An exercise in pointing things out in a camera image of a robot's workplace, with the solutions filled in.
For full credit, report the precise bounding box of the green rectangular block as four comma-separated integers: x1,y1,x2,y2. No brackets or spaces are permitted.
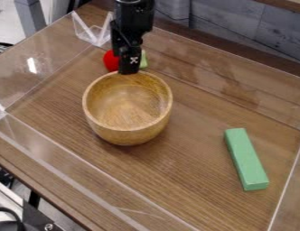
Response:
224,128,269,191

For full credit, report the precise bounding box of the black metal stand base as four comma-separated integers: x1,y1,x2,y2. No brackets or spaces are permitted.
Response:
0,192,66,231

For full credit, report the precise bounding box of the red plush fruit green leaf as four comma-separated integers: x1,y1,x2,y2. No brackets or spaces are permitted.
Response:
104,50,148,72

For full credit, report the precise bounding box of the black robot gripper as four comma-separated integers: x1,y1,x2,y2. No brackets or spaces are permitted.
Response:
110,0,156,75

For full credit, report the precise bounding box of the round wooden bowl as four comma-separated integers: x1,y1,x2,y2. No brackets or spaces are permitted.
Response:
82,71,173,146

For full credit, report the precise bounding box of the clear acrylic tray enclosure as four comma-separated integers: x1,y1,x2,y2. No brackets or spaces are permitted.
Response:
0,18,300,231

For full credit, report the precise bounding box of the grey pillar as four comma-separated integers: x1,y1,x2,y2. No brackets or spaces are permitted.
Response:
14,0,48,37

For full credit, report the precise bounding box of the clear acrylic corner bracket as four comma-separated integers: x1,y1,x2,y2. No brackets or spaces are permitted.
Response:
72,11,113,47

